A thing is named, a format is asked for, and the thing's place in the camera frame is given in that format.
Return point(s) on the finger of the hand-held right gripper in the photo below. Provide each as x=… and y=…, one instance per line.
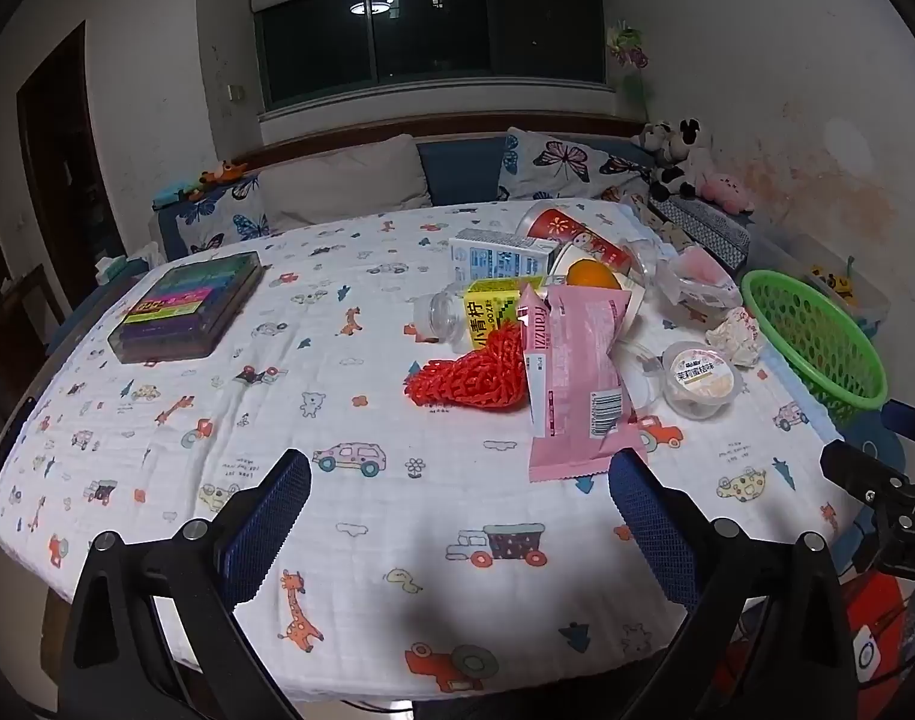
x=862, y=469

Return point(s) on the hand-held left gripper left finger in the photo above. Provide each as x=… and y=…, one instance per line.
x=266, y=529

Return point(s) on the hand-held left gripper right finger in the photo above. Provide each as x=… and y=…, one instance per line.
x=652, y=532

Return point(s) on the green plastic basket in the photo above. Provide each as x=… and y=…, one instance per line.
x=817, y=337

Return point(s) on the white pudding cup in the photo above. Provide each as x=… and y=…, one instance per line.
x=701, y=382

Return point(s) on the clear plastic wrapper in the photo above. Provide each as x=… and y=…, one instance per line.
x=641, y=371

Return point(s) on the white tissue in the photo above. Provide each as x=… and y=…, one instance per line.
x=736, y=337

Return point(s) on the pink snack wrapper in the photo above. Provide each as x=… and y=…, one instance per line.
x=570, y=360

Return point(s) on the red foam mesh net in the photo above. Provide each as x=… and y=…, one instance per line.
x=472, y=379

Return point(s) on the clear plastic bag pink contents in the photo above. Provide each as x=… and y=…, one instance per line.
x=701, y=281

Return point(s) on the orange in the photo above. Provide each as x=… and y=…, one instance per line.
x=592, y=275

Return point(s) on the clear plastic dome cup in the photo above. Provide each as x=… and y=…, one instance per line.
x=648, y=262

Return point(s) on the yellow drink carton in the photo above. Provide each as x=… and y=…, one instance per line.
x=495, y=307

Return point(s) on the clear plastic bottle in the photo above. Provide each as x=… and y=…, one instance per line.
x=442, y=315

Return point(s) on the red paper cup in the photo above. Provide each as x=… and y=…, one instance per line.
x=570, y=229

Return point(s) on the white blue milk carton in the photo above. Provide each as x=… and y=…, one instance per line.
x=495, y=259

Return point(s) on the white cartoon printed blanket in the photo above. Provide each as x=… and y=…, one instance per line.
x=352, y=405

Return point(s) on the yellow toy truck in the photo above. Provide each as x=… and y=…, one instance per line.
x=834, y=281

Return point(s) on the clear plastic storage bin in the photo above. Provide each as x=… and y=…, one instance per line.
x=817, y=262

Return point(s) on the clear case of coloured blocks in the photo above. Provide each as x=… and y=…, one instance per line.
x=187, y=300

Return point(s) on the blue white patterned box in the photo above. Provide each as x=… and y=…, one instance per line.
x=708, y=229

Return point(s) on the teal tissue box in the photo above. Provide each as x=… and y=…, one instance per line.
x=120, y=270

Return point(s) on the beige printed clothes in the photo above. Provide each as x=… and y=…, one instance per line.
x=671, y=232

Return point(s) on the pink plush toy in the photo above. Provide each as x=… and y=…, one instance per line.
x=727, y=193

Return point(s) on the butterfly print pillow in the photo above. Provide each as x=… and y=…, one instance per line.
x=562, y=165
x=221, y=221

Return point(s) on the teal folded cloth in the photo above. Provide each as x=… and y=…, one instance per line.
x=174, y=195

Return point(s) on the orange plush toy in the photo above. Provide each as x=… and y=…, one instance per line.
x=217, y=176

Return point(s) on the beige pillow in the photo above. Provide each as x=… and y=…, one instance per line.
x=345, y=180

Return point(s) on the black white cow plush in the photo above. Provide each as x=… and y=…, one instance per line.
x=682, y=157

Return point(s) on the grey plush toy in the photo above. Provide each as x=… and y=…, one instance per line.
x=647, y=137

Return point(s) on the dark wooden door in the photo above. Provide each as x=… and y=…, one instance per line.
x=67, y=150

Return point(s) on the artificial flower decoration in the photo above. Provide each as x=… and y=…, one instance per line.
x=628, y=52

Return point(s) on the dark window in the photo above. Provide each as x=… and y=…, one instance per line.
x=427, y=37

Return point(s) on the wall socket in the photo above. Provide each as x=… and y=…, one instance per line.
x=236, y=93

